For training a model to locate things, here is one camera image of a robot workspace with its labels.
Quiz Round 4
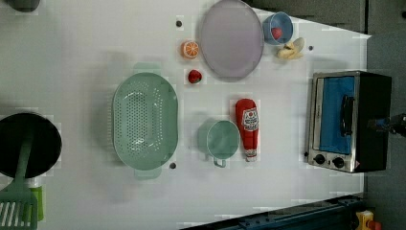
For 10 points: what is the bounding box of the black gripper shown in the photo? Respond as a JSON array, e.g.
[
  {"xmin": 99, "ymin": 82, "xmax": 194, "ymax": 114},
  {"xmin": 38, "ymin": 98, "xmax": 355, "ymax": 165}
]
[{"xmin": 367, "ymin": 113, "xmax": 406, "ymax": 137}]

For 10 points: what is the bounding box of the black toaster oven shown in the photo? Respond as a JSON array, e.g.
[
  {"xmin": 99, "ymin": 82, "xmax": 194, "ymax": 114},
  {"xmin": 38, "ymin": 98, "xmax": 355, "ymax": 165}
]
[{"xmin": 306, "ymin": 71, "xmax": 392, "ymax": 173}]

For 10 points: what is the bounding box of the yellow red emergency button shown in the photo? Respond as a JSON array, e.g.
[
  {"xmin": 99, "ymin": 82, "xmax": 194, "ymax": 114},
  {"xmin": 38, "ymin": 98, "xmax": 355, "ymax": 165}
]
[{"xmin": 355, "ymin": 210, "xmax": 382, "ymax": 230}]

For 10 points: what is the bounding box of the peeled banana toy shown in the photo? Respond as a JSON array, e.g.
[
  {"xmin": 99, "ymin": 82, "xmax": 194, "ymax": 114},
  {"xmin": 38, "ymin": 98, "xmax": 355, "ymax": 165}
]
[{"xmin": 277, "ymin": 37, "xmax": 305, "ymax": 59}]

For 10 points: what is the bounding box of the red ketchup bottle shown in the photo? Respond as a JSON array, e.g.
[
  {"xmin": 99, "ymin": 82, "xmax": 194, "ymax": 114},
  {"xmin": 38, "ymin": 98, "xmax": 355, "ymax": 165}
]
[{"xmin": 235, "ymin": 99, "xmax": 259, "ymax": 162}]

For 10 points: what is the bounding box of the red fruit in bowl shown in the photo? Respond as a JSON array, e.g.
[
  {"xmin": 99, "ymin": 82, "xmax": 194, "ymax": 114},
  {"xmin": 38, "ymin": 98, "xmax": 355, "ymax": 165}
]
[{"xmin": 271, "ymin": 28, "xmax": 282, "ymax": 40}]

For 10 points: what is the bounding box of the blue bowl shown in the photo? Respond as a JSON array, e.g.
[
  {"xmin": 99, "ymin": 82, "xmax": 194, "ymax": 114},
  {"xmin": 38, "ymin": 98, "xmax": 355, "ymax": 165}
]
[{"xmin": 262, "ymin": 11, "xmax": 294, "ymax": 45}]

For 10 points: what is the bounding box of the green mug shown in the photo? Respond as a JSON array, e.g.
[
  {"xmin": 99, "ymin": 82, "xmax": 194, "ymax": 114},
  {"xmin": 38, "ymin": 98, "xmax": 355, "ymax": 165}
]
[{"xmin": 197, "ymin": 119, "xmax": 240, "ymax": 168}]

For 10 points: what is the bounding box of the lilac oval plate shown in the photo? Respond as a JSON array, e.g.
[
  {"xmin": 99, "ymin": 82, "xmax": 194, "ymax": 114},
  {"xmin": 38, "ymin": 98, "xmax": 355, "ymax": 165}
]
[{"xmin": 200, "ymin": 0, "xmax": 264, "ymax": 78}]

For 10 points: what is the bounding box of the red strawberry toy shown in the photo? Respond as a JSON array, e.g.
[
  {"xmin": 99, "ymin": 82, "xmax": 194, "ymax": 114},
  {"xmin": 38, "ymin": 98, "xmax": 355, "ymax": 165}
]
[{"xmin": 188, "ymin": 70, "xmax": 202, "ymax": 84}]

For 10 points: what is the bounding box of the orange slice toy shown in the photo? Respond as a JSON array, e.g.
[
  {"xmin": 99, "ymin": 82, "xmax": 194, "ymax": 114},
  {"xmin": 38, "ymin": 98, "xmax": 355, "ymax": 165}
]
[{"xmin": 181, "ymin": 40, "xmax": 199, "ymax": 59}]

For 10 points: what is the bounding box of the green perforated colander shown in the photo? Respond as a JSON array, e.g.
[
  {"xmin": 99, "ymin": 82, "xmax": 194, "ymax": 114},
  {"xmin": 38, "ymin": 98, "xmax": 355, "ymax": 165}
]
[{"xmin": 112, "ymin": 62, "xmax": 178, "ymax": 180}]

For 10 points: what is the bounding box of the black frying pan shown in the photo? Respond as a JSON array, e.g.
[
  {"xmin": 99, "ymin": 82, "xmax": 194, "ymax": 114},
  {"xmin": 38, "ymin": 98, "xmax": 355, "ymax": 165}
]
[{"xmin": 0, "ymin": 112, "xmax": 63, "ymax": 179}]

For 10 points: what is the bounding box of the green slotted spatula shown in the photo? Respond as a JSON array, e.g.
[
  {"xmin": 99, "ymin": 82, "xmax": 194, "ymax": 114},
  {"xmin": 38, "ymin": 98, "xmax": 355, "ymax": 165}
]
[{"xmin": 0, "ymin": 134, "xmax": 37, "ymax": 230}]

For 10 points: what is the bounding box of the dark grey round object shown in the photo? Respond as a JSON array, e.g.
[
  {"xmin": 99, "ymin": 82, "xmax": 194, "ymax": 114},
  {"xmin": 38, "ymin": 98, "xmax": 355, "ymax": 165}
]
[{"xmin": 5, "ymin": 0, "xmax": 40, "ymax": 12}]

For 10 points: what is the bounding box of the blue metal frame rail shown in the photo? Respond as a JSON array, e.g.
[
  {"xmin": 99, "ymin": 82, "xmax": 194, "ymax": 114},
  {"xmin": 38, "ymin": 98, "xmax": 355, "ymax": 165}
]
[{"xmin": 183, "ymin": 195, "xmax": 366, "ymax": 230}]

